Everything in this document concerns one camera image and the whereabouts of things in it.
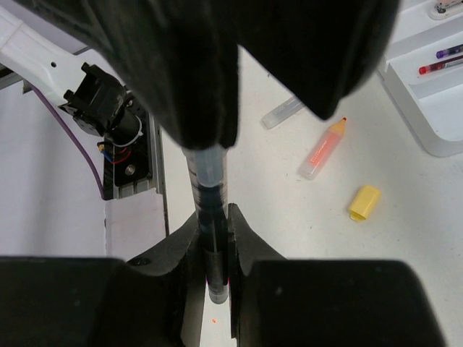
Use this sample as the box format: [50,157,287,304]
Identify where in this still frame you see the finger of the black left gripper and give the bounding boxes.
[22,0,238,150]
[237,0,399,120]

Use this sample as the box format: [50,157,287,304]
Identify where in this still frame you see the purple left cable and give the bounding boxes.
[34,86,106,200]

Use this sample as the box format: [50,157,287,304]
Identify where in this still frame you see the red gel pen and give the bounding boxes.
[418,56,463,75]

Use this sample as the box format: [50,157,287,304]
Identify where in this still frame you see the clear cap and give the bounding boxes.
[192,145,226,188]

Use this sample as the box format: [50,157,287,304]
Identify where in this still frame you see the orange capped glue stick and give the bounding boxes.
[260,97,305,129]

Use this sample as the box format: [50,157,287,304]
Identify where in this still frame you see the yellow eraser block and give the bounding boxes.
[348,185,381,222]

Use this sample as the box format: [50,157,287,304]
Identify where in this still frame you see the purple gel pen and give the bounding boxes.
[436,44,463,59]

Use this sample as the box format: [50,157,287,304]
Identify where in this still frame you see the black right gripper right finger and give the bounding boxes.
[228,204,446,346]

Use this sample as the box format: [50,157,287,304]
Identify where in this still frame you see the white compartment tray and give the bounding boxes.
[378,1,462,157]

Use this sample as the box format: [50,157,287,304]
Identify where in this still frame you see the pink orange highlighter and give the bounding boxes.
[297,117,347,180]

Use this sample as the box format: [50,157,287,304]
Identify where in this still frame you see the black pen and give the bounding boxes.
[183,149,228,304]

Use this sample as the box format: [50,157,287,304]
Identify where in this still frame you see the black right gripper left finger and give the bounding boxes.
[1,217,203,346]

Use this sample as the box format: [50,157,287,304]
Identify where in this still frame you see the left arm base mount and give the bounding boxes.
[101,90,171,236]

